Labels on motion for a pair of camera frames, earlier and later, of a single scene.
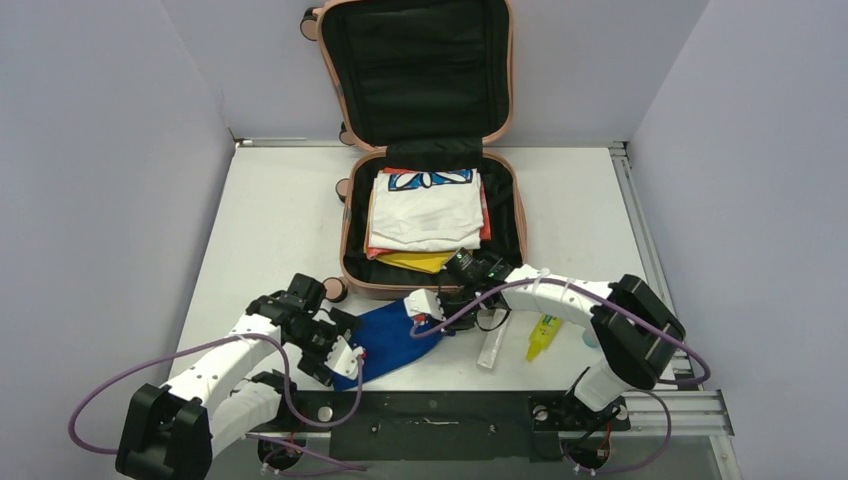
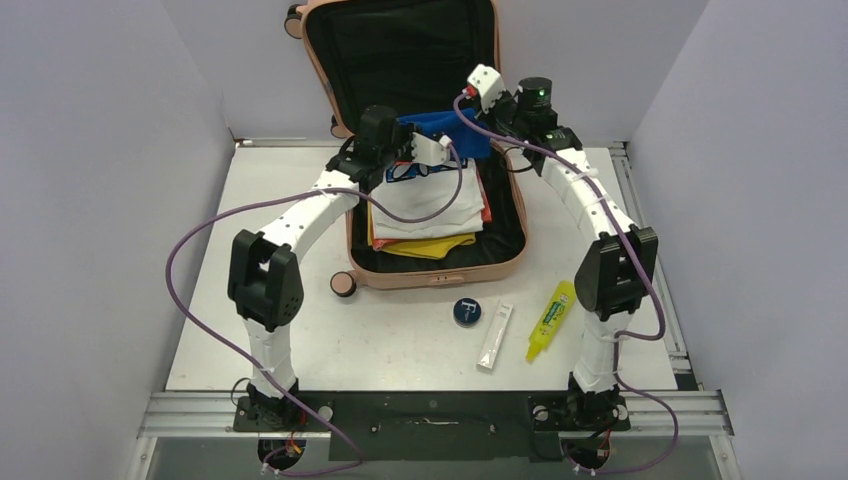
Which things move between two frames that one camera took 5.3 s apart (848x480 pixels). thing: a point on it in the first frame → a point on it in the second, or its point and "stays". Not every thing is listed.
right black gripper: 469,322 → 504,98
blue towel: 388,345 → 469,143
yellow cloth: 430,262 → 432,247
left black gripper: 314,363 → 405,134
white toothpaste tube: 492,341 stays
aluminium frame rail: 694,408 stays
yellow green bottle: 542,335 stays
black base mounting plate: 435,427 stays
